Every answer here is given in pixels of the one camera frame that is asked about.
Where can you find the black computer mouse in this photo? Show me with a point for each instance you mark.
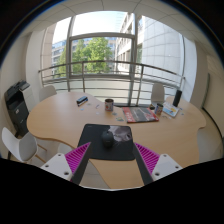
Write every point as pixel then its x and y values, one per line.
pixel 107 139

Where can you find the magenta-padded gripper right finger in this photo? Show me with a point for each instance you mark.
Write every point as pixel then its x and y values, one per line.
pixel 165 165

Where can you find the black stapler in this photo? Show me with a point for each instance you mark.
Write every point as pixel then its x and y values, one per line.
pixel 82 100

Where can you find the metal balcony railing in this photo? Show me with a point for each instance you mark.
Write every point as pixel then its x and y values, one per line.
pixel 110 62

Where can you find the red magazine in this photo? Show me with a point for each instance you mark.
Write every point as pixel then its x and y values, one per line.
pixel 140 114

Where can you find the black mouse pad with print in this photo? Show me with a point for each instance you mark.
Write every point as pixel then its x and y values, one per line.
pixel 93 140

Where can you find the printed mug with dark inside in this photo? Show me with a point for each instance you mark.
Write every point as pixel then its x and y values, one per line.
pixel 109 105

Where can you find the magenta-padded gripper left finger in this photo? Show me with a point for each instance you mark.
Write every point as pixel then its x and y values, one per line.
pixel 56 165

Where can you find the white chair with wooden legs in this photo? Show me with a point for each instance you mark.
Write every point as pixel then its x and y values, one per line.
pixel 20 145

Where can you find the black office printer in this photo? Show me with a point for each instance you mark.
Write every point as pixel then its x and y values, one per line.
pixel 16 106

